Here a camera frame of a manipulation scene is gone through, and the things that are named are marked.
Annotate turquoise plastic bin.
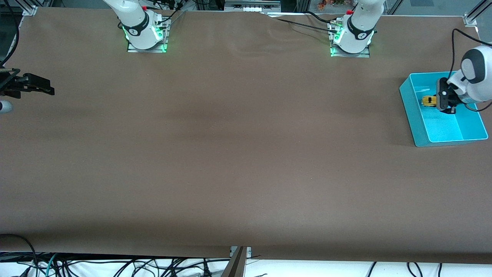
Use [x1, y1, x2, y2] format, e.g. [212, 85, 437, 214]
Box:
[399, 70, 489, 148]

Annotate orange background objects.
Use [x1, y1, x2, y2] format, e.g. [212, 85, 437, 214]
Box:
[317, 0, 356, 9]

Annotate white background device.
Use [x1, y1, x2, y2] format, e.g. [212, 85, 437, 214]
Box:
[224, 0, 282, 12]

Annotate brown table cover sheet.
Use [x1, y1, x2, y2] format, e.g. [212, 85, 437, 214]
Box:
[0, 7, 492, 264]

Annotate dark beam under table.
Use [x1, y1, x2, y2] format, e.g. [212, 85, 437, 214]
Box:
[221, 247, 247, 277]

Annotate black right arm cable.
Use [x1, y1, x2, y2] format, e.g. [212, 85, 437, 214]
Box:
[0, 0, 20, 66]

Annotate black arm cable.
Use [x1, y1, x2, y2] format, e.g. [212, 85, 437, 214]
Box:
[0, 0, 20, 66]
[450, 28, 492, 113]

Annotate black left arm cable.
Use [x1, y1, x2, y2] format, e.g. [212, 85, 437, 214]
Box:
[450, 28, 492, 113]

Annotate short black table cable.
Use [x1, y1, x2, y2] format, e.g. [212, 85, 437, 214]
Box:
[306, 11, 339, 23]

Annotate black base cable bundle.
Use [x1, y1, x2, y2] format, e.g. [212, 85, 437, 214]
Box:
[152, 0, 189, 26]

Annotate black looped floor cable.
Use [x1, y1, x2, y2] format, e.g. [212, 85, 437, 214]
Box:
[0, 233, 40, 277]

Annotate long black table cable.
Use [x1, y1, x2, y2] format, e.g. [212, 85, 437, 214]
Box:
[261, 12, 341, 30]

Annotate teal cable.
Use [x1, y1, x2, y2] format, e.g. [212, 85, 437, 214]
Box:
[43, 253, 59, 277]

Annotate black floor cable tangle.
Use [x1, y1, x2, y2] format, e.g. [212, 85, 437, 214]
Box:
[58, 257, 231, 277]

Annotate metal table edge bracket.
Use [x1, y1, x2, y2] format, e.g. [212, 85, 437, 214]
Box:
[229, 246, 253, 259]

